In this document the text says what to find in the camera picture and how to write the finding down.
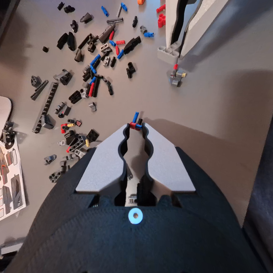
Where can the dark grey lego wedge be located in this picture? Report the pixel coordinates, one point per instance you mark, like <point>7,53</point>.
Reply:
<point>48,122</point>

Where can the white book stand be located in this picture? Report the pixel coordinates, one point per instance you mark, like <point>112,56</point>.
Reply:
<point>4,113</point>

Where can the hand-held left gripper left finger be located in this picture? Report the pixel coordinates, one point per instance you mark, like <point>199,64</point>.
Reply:
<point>100,168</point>

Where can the dark grey triangular lego plate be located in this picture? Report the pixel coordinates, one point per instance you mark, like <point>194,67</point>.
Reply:
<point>35,81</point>

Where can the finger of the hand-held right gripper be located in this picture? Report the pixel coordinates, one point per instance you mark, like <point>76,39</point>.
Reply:
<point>209,10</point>
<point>170,17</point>

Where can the dark grey lego block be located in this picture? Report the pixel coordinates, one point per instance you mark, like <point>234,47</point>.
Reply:
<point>63,77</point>

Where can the sticker sheet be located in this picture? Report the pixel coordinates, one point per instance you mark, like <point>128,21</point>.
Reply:
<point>10,187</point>

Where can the light grey three-hole lego beam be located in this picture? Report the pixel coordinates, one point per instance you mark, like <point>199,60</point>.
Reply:
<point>168,52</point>

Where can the blue lego pin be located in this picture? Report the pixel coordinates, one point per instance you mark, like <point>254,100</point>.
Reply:
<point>139,127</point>
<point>135,116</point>

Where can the pile of loose lego pieces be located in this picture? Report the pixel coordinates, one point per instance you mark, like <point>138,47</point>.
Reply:
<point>64,40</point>

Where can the dark grey lego piece red pin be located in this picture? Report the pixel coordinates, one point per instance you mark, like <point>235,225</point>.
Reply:
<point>177,77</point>

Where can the long dark grey lego beam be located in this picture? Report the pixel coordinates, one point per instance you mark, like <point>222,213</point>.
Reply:
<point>45,108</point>

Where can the dark grey lego connector assembly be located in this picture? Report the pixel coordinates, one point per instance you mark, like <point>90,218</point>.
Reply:
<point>7,134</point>

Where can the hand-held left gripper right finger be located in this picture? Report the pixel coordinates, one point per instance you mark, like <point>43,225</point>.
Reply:
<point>170,168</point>

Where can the dark grey lego liftarm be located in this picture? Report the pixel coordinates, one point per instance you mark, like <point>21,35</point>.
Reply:
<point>39,90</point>

